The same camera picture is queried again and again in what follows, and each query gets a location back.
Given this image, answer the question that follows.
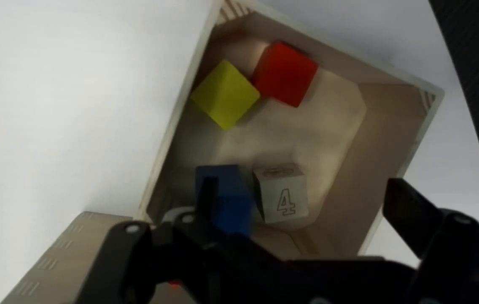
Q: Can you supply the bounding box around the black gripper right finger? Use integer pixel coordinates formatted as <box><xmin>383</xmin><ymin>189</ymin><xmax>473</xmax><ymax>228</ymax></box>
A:
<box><xmin>383</xmin><ymin>177</ymin><xmax>479</xmax><ymax>304</ymax></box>

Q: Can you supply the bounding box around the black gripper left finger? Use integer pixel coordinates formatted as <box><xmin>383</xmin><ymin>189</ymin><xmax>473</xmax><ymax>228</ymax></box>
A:
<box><xmin>76</xmin><ymin>175</ymin><xmax>287</xmax><ymax>304</ymax></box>

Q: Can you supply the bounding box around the blue wooden block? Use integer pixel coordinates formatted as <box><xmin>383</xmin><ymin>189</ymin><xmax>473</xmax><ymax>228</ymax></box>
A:
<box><xmin>194</xmin><ymin>163</ymin><xmax>257</xmax><ymax>236</ymax></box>

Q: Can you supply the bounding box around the wooden number four block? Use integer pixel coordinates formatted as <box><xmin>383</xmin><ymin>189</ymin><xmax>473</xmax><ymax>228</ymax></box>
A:
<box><xmin>253</xmin><ymin>167</ymin><xmax>312</xmax><ymax>226</ymax></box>

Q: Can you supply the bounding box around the yellow wooden block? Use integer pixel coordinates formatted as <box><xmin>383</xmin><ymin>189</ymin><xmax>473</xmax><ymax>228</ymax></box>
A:
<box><xmin>189</xmin><ymin>57</ymin><xmax>262</xmax><ymax>131</ymax></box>

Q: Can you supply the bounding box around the red wooden block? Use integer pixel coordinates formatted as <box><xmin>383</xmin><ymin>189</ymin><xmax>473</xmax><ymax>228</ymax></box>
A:
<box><xmin>250</xmin><ymin>40</ymin><xmax>321</xmax><ymax>108</ymax></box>

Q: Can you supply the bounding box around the open wooden tray box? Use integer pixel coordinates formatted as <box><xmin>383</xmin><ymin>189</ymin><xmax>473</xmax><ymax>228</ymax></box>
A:
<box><xmin>135</xmin><ymin>0</ymin><xmax>446</xmax><ymax>260</ymax></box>

